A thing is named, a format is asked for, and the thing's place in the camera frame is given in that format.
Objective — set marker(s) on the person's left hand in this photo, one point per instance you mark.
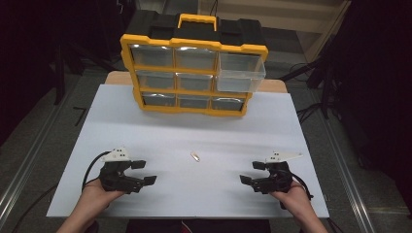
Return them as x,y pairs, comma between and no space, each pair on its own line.
97,195

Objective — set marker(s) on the black tripod stand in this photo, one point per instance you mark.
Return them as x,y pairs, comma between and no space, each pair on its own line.
311,74

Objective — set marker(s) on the small pale elongated part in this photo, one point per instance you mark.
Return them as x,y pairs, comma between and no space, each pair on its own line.
195,156

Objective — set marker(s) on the clear plastic drawer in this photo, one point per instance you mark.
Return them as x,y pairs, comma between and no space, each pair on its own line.
241,77

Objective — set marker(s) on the white table board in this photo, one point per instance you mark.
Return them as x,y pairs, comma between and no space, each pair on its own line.
194,136

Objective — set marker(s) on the yellow black drawer organizer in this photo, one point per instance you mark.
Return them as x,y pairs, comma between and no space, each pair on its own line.
194,43

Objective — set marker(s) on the person's right hand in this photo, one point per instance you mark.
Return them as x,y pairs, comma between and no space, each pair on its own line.
294,199

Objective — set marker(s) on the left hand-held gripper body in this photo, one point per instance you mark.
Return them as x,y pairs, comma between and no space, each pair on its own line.
113,176

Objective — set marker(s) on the metal floor rail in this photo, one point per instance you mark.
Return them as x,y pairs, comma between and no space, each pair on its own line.
343,161
29,168

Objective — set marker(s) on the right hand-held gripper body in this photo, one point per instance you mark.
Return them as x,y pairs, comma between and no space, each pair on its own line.
277,178

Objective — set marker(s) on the grid of clear drawers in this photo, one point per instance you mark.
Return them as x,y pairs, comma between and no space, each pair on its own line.
194,81

